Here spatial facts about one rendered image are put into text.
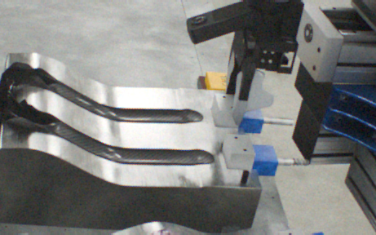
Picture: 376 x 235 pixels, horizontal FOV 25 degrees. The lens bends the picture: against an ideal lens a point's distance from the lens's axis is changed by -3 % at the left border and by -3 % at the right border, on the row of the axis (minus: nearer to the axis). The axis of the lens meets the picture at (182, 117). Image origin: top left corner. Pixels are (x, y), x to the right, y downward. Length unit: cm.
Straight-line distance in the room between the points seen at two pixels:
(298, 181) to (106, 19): 123
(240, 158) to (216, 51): 53
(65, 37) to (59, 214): 57
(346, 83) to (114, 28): 51
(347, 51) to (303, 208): 129
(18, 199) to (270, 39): 43
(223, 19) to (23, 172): 36
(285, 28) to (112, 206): 36
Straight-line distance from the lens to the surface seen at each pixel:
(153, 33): 178
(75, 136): 125
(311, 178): 289
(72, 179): 119
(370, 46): 152
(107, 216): 124
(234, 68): 135
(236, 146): 126
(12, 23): 176
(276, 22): 129
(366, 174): 162
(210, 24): 126
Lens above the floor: 161
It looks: 32 degrees down
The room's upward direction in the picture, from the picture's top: 11 degrees clockwise
